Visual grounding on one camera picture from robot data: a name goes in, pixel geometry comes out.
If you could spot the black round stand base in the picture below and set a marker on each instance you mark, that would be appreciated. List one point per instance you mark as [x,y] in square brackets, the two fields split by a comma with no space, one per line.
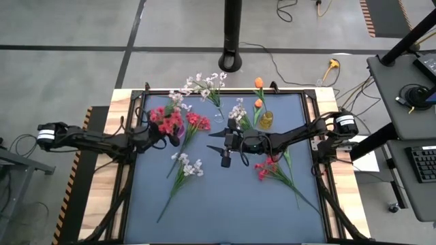
[417,98]

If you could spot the yellow power plug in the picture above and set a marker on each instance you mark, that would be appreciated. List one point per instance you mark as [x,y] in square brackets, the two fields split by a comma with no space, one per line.
[334,63]

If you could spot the black round post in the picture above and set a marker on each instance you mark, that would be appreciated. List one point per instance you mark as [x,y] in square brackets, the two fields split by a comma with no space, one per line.
[231,34]

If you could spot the white paper sheet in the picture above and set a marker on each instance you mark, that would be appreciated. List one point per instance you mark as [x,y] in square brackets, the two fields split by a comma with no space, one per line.
[368,163]

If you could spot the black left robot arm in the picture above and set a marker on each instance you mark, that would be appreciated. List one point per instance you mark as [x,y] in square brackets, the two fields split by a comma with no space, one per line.
[95,139]

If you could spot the black metal table frame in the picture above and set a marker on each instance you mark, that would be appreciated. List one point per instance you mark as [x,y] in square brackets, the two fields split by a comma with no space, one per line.
[248,91]

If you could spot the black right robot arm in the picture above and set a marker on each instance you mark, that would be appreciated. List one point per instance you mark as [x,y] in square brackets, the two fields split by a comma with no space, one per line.
[299,134]

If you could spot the white artificial flower bunch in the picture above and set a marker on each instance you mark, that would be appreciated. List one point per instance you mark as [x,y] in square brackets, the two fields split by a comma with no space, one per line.
[204,90]
[238,114]
[177,98]
[187,169]

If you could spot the clear glass vase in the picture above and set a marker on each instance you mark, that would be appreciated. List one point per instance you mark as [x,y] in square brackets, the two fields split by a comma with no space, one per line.
[219,117]

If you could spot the black desk leg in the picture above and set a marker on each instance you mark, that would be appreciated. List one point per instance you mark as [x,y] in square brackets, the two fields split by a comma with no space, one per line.
[399,190]

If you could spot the black caster wheel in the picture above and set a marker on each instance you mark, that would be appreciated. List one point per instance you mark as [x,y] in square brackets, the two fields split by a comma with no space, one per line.
[393,207]

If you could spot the black diagonal pole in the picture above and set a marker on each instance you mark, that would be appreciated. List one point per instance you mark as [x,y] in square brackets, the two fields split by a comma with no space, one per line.
[408,37]

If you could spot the purple glass vase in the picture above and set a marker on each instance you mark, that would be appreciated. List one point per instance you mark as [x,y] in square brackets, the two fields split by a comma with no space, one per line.
[183,131]

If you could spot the yellow glass vase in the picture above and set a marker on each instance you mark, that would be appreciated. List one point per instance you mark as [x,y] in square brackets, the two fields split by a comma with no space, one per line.
[266,119]

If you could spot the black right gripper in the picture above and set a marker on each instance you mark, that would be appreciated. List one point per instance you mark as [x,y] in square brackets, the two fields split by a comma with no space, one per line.
[235,143]

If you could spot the black diagonal frame strut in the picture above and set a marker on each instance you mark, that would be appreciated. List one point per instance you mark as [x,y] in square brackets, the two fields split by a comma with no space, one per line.
[344,214]
[102,219]

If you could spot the black keyboard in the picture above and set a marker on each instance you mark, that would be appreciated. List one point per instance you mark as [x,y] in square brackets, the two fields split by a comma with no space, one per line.
[422,165]

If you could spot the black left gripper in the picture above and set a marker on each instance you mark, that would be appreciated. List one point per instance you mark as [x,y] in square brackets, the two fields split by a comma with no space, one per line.
[150,137]

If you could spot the grey desk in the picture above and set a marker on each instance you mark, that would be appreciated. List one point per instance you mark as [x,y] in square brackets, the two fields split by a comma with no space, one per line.
[391,78]
[419,197]

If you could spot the black hazard-edged floor mat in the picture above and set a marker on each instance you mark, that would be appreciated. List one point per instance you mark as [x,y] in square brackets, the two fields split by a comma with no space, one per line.
[385,17]
[73,211]

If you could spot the black laptop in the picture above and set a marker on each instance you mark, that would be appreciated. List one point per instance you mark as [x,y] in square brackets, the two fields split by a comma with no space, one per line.
[427,66]

